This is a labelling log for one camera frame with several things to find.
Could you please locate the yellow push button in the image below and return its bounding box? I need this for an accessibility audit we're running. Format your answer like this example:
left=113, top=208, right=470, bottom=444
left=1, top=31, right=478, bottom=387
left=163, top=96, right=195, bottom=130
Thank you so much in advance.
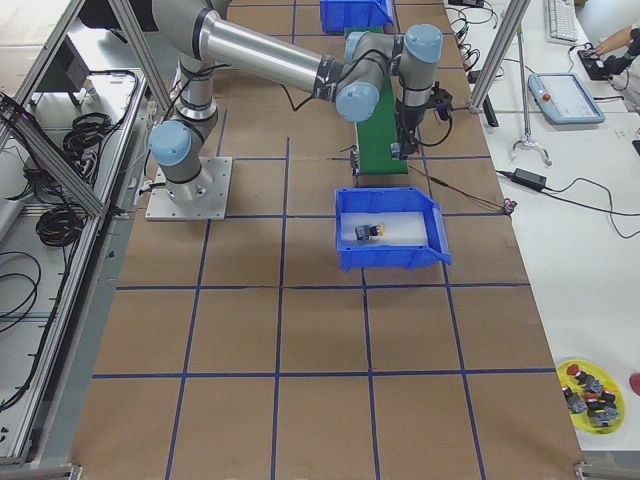
left=354, top=224, right=384, bottom=242

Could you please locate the yellow plate of buttons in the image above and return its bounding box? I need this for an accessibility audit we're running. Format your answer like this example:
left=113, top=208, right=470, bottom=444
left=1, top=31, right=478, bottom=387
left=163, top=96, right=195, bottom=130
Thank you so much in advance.
left=556, top=359, right=626, bottom=435

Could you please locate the green conveyor belt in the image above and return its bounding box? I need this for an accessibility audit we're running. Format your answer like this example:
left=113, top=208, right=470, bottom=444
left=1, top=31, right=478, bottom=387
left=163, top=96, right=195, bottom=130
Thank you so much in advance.
left=343, top=27, right=411, bottom=177

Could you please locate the white foam pad near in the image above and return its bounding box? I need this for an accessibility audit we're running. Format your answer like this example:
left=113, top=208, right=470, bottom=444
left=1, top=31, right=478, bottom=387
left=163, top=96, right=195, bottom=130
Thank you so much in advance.
left=336, top=212, right=428, bottom=248

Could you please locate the near blue plastic bin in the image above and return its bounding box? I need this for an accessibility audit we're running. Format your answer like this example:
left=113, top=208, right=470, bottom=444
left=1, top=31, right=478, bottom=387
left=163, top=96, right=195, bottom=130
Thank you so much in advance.
left=335, top=187, right=451, bottom=271

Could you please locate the blue plastic bin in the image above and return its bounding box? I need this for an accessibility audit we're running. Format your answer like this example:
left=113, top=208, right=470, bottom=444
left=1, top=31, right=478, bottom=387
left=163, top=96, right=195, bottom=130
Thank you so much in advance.
left=335, top=187, right=451, bottom=271
left=320, top=0, right=393, bottom=33

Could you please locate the metal grabber stick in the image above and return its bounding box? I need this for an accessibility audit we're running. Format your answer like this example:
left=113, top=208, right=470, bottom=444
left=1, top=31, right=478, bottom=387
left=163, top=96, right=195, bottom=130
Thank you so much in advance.
left=511, top=25, right=552, bottom=166

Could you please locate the black power adapter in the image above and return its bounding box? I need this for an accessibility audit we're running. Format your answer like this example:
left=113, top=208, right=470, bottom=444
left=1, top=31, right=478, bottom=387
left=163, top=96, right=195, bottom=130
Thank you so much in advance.
left=511, top=168, right=547, bottom=191

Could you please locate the far blue plastic bin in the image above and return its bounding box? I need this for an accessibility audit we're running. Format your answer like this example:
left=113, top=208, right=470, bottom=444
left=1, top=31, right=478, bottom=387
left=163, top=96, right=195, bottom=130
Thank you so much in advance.
left=320, top=0, right=393, bottom=33

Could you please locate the robot teach pendant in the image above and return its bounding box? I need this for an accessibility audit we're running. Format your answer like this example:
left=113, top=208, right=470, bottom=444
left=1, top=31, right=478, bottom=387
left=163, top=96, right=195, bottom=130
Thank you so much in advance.
left=527, top=73, right=606, bottom=125

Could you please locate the white keyboard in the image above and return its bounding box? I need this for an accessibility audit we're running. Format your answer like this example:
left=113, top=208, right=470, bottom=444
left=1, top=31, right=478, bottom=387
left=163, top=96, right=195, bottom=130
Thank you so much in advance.
left=544, top=0, right=578, bottom=45

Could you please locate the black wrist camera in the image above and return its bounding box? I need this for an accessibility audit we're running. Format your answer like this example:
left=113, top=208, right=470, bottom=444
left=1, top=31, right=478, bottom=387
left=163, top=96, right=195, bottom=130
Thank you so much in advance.
left=431, top=88, right=453, bottom=121

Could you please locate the aluminium frame post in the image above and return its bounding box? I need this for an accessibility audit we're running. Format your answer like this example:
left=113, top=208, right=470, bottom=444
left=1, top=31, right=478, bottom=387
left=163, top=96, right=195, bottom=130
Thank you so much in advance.
left=469, top=0, right=530, bottom=113

